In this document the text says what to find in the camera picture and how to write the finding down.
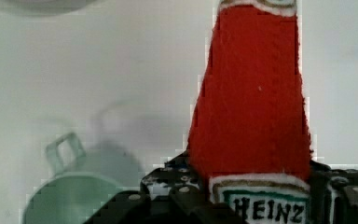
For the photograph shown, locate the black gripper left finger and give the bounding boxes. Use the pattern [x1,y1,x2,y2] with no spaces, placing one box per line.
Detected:
[84,151,248,224]

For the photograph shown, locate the red plush ketchup bottle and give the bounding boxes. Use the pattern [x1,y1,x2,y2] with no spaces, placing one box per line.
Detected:
[187,0,311,224]

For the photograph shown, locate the green plastic cup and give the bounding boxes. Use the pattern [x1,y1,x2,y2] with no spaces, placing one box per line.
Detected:
[21,132,144,224]

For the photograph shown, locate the grey round plate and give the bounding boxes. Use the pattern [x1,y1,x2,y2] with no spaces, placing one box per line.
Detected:
[0,0,98,17]

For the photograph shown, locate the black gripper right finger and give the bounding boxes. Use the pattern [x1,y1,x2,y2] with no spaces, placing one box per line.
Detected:
[310,161,358,224]

